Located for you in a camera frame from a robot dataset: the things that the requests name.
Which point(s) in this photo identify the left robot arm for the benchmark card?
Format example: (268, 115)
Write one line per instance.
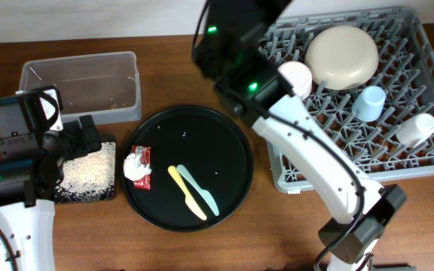
(27, 185)

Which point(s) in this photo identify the light blue plastic knife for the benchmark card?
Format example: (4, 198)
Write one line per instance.
(205, 194)

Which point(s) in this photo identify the clear plastic bin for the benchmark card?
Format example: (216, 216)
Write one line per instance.
(104, 85)

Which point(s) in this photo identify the yellow plastic knife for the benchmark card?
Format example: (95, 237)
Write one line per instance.
(189, 200)

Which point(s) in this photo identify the white tissue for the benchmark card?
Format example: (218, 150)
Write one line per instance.
(134, 169)

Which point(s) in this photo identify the light blue cup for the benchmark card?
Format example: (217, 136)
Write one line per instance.
(369, 104)

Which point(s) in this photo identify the white cup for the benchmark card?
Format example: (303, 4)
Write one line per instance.
(416, 130)

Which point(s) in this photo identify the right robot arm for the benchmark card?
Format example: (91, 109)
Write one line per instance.
(249, 86)

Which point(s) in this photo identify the round black tray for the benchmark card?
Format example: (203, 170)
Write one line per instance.
(212, 148)

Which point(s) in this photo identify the black rectangular tray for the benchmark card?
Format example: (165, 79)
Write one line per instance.
(89, 177)

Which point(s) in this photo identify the spilled white grains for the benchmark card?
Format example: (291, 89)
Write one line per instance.
(87, 173)

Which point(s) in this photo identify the white red wrapper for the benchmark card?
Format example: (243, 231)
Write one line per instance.
(145, 152)

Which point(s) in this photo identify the pink bowl with grains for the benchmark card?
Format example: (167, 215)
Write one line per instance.
(299, 77)

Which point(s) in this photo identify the large cream bowl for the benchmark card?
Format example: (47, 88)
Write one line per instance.
(342, 57)

